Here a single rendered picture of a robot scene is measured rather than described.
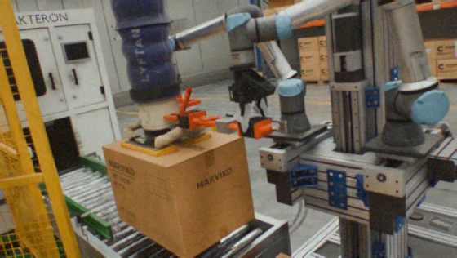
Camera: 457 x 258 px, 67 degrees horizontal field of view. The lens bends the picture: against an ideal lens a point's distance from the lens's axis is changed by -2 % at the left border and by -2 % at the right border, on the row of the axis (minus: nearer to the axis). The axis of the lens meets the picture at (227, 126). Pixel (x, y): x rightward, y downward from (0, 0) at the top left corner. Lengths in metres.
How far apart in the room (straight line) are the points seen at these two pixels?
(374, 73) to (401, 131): 0.32
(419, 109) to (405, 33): 0.24
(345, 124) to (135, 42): 0.96
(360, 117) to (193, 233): 0.84
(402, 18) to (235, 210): 0.98
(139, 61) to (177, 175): 0.49
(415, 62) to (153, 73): 0.96
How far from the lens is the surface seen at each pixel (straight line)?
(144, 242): 1.96
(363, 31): 1.59
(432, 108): 1.25
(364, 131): 1.59
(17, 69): 1.80
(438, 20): 9.54
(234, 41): 1.09
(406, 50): 1.22
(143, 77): 1.49
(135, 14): 1.48
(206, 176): 1.41
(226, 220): 1.54
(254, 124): 1.08
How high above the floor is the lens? 1.50
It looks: 14 degrees down
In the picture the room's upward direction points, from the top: 8 degrees counter-clockwise
